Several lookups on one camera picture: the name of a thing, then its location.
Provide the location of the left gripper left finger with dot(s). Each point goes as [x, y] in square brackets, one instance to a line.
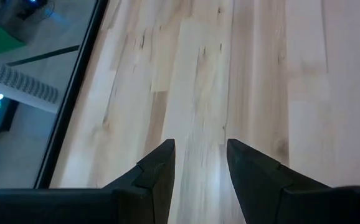
[155, 186]

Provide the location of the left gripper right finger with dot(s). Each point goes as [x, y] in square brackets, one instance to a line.
[254, 186]

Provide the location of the black crate with red top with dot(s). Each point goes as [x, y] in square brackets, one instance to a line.
[7, 115]

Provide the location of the white tower fan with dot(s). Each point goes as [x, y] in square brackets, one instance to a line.
[12, 82]

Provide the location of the black device blue light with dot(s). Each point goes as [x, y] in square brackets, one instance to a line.
[27, 7]

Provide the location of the black aluminium rig frame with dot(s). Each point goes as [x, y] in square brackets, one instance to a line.
[71, 93]

